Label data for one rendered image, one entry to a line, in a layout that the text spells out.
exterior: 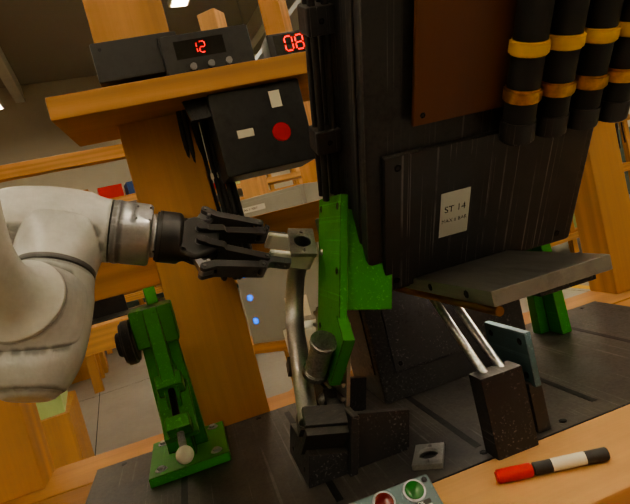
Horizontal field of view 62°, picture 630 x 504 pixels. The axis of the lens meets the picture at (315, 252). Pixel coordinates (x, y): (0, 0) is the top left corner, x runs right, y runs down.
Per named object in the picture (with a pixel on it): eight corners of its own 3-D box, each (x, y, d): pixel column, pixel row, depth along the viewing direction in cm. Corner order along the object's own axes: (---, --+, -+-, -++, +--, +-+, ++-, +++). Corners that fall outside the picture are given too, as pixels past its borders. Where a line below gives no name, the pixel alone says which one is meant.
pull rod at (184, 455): (196, 463, 80) (186, 428, 80) (178, 470, 80) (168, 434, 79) (195, 449, 86) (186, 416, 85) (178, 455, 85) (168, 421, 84)
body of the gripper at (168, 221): (153, 238, 71) (222, 246, 74) (158, 197, 77) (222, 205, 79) (149, 274, 76) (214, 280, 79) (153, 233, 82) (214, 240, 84)
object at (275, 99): (318, 157, 98) (298, 76, 96) (228, 177, 94) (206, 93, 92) (303, 166, 110) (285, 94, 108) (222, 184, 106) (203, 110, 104)
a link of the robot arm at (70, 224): (115, 221, 82) (103, 298, 75) (2, 208, 77) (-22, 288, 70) (116, 178, 73) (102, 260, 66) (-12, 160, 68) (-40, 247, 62)
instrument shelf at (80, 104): (523, 32, 106) (519, 12, 106) (50, 121, 85) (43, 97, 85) (459, 70, 130) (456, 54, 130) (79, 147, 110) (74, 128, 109)
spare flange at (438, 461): (416, 449, 74) (415, 444, 74) (445, 447, 73) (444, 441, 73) (412, 471, 69) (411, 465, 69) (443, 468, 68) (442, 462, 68)
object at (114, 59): (185, 68, 95) (175, 29, 94) (99, 83, 92) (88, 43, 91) (185, 79, 102) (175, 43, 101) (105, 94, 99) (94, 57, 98)
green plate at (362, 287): (395, 346, 74) (397, 195, 73) (338, 348, 72) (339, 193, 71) (367, 332, 85) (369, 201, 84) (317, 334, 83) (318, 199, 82)
